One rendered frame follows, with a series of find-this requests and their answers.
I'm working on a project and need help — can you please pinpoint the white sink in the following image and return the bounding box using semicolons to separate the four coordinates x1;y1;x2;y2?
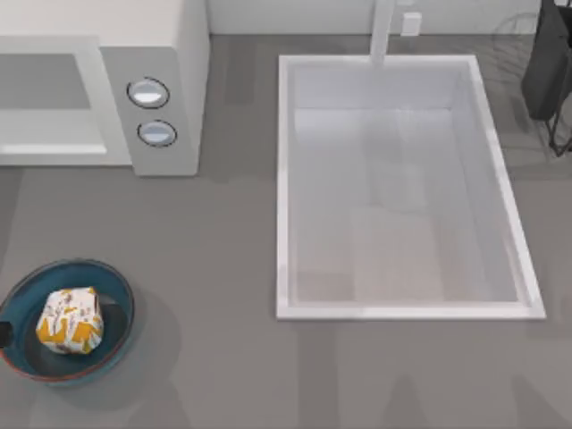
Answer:
275;54;547;321

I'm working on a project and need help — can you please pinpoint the microwave knob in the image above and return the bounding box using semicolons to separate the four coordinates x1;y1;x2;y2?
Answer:
126;77;172;111
136;119;179;147

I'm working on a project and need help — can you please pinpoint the pale microwave oven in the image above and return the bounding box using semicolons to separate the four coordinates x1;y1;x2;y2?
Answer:
0;0;211;179

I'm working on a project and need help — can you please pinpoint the tall white tap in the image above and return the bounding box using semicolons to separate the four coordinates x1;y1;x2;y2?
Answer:
369;0;395;68

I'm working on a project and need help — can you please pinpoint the blue bowl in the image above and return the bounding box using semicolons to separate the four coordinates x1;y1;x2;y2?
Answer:
0;257;136;383

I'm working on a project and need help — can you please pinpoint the white and yellow wrapped package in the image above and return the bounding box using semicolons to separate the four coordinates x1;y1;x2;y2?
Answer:
35;286;106;357

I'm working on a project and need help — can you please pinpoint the microwave door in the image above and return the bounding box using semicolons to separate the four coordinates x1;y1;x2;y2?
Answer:
0;35;134;167

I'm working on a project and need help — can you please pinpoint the small white wall box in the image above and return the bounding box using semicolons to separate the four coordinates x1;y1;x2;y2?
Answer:
401;12;422;37

